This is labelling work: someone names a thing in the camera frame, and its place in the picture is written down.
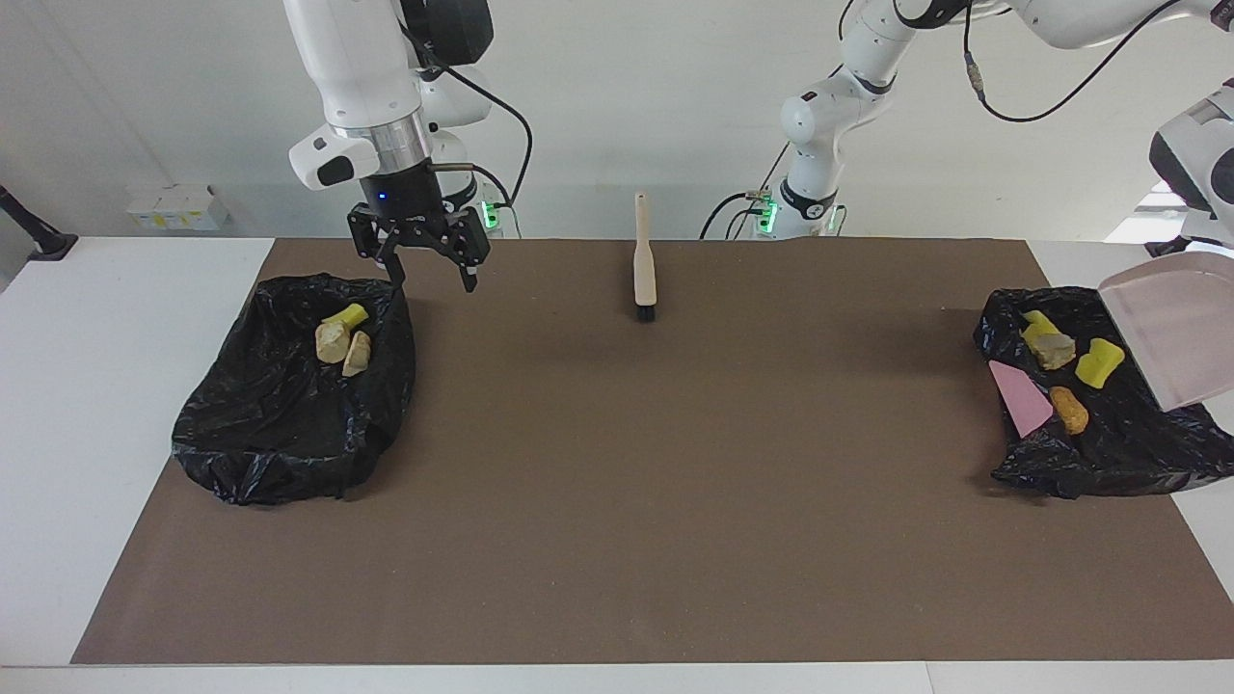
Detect beige hand brush black bristles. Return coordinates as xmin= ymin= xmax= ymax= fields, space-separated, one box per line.
xmin=632 ymin=192 xmax=658 ymax=323

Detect beige plastic dustpan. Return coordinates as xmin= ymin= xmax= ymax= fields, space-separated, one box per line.
xmin=1098 ymin=251 xmax=1234 ymax=413

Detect black trash bag bin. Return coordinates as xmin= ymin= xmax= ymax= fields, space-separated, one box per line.
xmin=172 ymin=273 xmax=417 ymax=507

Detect black trash bag over pink bin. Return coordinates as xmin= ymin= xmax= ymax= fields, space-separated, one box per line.
xmin=973 ymin=285 xmax=1234 ymax=500

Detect brown table mat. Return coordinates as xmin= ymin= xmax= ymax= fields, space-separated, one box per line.
xmin=70 ymin=238 xmax=1234 ymax=666

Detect pink sheet in bag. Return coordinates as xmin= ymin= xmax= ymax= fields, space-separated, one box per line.
xmin=988 ymin=360 xmax=1055 ymax=440

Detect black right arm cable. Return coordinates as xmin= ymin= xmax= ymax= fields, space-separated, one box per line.
xmin=400 ymin=19 xmax=534 ymax=208

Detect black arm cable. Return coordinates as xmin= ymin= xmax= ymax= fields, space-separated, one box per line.
xmin=400 ymin=19 xmax=534 ymax=208
xmin=962 ymin=0 xmax=1187 ymax=124

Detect white wall socket box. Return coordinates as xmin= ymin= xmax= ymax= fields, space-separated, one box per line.
xmin=127 ymin=185 xmax=229 ymax=232

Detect black left base cable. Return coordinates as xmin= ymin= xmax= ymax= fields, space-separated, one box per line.
xmin=699 ymin=145 xmax=793 ymax=240

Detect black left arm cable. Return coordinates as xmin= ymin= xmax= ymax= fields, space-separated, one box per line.
xmin=962 ymin=0 xmax=1187 ymax=124

